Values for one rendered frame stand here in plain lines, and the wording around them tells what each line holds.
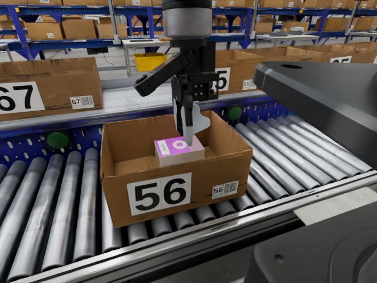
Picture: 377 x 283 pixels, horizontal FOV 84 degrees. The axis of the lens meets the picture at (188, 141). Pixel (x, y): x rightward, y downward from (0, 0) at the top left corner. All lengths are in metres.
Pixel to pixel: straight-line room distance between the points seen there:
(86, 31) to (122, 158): 4.50
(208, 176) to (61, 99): 0.65
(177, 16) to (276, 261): 0.36
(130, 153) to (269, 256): 0.69
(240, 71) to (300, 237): 0.95
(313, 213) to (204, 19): 0.57
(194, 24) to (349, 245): 0.35
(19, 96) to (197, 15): 0.75
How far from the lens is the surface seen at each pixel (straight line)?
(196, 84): 0.43
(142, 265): 0.60
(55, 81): 0.94
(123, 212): 0.58
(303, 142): 1.06
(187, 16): 0.40
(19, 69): 1.27
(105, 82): 1.26
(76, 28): 5.21
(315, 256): 0.20
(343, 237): 0.22
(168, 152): 0.72
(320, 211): 0.73
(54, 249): 0.65
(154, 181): 0.52
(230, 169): 0.59
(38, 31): 5.33
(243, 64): 1.10
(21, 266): 0.66
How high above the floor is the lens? 1.23
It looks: 31 degrees down
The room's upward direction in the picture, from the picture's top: straight up
